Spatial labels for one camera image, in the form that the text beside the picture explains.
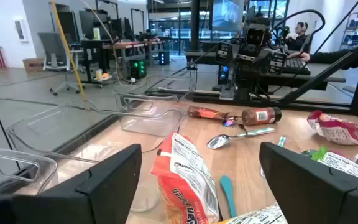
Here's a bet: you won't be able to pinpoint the orange spice bottle black cap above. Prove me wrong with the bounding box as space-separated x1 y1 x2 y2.
241 106 283 126

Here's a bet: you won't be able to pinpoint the orange ramen packet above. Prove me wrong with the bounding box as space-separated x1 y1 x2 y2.
150 131 221 224

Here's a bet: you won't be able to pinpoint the person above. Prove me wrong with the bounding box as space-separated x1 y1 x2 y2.
285 21 315 52

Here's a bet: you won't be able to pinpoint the black aluminium table frame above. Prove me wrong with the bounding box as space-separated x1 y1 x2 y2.
0 26 358 195

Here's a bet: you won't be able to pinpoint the grey office chair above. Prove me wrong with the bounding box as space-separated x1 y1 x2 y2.
37 32 86 96

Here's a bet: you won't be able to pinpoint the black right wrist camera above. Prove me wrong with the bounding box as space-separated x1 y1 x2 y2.
244 24 269 47

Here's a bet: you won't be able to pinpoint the black keyboard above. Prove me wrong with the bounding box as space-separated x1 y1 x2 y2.
282 58 311 76

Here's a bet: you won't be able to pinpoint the person's forearm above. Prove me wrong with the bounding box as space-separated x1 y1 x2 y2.
308 48 358 71

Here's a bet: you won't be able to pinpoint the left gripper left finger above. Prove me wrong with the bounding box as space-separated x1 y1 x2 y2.
0 143 142 224

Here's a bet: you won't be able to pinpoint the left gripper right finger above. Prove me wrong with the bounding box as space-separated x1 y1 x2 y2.
259 142 358 224

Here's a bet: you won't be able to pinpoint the yellow cable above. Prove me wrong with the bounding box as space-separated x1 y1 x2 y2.
48 0 90 105

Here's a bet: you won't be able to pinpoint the computer tower blue light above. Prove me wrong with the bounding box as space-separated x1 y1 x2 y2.
218 63 230 85

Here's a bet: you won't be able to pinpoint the grey top desk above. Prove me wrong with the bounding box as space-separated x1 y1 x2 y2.
185 50 248 68

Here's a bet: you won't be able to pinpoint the computer tower green lights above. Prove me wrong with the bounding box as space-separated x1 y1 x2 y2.
130 59 147 80

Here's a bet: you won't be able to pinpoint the orange candy bar wrapper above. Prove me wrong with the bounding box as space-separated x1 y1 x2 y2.
187 105 230 121

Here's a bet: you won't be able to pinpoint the white framed wall panel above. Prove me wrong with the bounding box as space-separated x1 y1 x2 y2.
14 19 30 43

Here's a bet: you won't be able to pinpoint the red yellow ramen packet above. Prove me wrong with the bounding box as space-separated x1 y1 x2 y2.
306 109 358 146

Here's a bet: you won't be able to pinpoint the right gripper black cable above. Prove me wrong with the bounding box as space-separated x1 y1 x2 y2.
270 9 326 55

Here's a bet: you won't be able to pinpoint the large wall display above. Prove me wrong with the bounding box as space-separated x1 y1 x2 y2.
211 0 246 32

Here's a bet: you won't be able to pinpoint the person's hand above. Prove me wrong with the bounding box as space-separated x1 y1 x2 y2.
287 52 311 63

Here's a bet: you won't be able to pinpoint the black computer monitor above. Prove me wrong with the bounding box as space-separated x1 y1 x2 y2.
78 9 104 40

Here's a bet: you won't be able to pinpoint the teal plastic spoon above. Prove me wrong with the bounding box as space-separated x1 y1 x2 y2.
219 175 238 218

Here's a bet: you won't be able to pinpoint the pink green ramen packet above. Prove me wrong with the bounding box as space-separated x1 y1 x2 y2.
309 145 358 185

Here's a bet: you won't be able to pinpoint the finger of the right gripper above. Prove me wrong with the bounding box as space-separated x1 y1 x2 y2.
268 51 288 76
215 41 232 65

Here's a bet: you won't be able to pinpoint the black keyboard desk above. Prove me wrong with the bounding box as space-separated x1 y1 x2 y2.
259 62 347 91

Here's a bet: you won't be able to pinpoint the cardboard box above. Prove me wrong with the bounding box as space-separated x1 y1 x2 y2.
22 58 45 73

